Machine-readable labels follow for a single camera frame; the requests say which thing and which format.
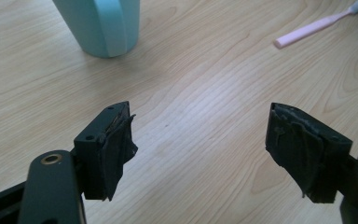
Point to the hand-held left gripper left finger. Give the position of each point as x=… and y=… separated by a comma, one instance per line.
x=96, y=155

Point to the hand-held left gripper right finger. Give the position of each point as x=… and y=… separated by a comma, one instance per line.
x=307, y=155

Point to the pink toothbrush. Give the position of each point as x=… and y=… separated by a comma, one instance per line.
x=307, y=30

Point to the light blue cup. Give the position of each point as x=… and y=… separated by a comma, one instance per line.
x=102, y=25

